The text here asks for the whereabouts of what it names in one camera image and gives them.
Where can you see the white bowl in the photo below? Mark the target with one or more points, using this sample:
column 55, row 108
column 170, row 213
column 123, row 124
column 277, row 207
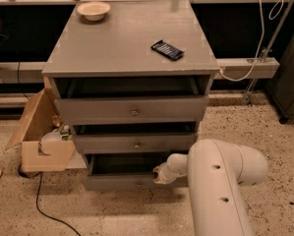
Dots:
column 93, row 11

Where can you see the green white items in box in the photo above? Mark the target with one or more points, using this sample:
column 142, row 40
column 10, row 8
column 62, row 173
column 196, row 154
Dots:
column 63, row 133

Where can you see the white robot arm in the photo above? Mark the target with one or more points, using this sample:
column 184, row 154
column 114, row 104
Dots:
column 215, row 170

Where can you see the grey middle drawer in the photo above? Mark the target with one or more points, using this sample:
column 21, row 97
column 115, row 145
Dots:
column 133, row 143

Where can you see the grey drawer cabinet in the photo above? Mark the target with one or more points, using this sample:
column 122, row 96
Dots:
column 113, row 59

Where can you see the grey drawer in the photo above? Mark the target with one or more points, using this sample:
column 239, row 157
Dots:
column 127, row 110
column 133, row 143
column 122, row 171

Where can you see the open cardboard box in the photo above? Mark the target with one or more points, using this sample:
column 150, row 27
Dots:
column 37, row 121

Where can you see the grey top drawer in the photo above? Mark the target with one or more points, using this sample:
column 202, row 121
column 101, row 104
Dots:
column 127, row 110

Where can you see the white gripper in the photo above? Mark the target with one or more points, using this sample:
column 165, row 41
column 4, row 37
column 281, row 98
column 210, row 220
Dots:
column 166, row 175

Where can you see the dark blue snack packet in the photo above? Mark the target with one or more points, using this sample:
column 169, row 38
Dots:
column 167, row 50

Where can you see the dark grey side cabinet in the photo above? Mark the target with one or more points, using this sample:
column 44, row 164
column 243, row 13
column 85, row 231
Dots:
column 281, row 86

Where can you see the grey bottom drawer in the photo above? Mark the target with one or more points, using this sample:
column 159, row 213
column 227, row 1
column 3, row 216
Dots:
column 122, row 171

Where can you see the metal stand pole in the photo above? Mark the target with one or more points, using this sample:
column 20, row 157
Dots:
column 266, row 50

